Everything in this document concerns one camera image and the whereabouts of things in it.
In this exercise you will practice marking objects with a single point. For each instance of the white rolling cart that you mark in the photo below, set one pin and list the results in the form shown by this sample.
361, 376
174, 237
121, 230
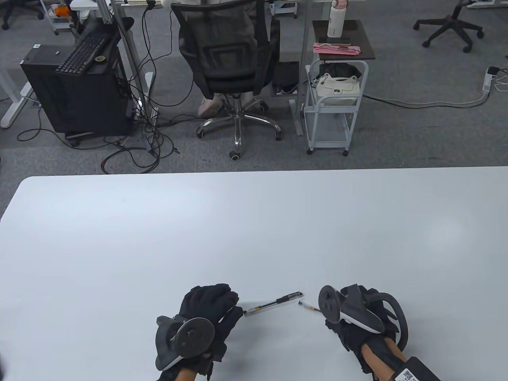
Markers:
333, 109

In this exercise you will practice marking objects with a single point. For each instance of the white table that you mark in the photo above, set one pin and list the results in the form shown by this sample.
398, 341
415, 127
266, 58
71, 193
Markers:
254, 222

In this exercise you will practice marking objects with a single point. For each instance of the black clear gel pen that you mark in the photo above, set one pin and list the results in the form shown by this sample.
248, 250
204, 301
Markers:
274, 304

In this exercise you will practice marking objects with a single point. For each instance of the black office chair base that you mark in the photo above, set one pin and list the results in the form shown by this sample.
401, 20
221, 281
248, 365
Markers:
4, 25
452, 22

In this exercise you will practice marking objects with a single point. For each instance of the black computer tower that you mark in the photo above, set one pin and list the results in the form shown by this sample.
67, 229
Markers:
79, 103

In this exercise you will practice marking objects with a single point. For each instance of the white bottle pink lid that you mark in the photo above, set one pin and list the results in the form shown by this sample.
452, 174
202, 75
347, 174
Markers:
336, 22

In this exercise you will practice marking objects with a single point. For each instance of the person's right hand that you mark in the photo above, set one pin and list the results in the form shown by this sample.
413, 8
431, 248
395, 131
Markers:
353, 337

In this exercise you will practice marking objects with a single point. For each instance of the white power strip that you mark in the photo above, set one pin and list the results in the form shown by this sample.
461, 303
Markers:
486, 83

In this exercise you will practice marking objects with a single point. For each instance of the black bag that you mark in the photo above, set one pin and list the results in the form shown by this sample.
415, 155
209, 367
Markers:
337, 69

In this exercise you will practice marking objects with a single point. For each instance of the white handbag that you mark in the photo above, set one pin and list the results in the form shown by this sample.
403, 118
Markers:
337, 84

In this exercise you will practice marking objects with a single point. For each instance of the metal desk leg post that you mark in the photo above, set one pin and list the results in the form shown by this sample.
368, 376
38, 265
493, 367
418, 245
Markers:
131, 51

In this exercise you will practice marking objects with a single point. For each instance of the white desk leg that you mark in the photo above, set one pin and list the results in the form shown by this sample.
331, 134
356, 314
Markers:
304, 39

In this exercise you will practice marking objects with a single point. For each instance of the black round hand tracker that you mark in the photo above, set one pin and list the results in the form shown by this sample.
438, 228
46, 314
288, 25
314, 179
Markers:
194, 337
357, 309

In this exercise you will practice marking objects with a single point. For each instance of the orange object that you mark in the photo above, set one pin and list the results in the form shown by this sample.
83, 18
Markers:
62, 10

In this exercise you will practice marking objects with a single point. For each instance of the white desk foot frame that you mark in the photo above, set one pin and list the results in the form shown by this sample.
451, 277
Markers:
14, 109

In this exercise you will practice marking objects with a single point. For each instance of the brown side table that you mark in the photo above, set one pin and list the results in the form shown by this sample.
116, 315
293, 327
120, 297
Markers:
365, 43

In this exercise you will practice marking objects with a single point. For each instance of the black round left hand tracker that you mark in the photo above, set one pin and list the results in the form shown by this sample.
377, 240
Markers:
194, 337

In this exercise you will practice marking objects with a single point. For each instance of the black box under desk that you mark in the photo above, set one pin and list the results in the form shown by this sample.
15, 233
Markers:
285, 77

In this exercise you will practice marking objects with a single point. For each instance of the pink pouch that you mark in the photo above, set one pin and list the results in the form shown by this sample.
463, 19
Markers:
337, 49

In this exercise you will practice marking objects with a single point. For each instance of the person's left hand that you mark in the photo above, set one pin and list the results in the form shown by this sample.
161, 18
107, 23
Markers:
210, 301

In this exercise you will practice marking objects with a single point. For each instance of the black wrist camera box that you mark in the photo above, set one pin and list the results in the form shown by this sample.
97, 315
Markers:
416, 371

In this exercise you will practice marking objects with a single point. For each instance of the black phone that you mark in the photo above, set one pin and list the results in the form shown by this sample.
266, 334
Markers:
333, 40

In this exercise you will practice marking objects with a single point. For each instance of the person's right forearm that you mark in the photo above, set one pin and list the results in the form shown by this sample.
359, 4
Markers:
381, 359

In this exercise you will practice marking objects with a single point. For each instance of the black round right hand tracker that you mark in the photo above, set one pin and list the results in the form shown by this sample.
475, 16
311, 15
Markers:
357, 309

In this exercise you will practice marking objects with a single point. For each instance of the black mesh office chair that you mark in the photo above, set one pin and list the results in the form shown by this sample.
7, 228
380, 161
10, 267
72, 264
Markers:
226, 59

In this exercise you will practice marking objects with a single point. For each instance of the black keyboard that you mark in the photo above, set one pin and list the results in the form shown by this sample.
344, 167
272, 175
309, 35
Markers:
81, 53

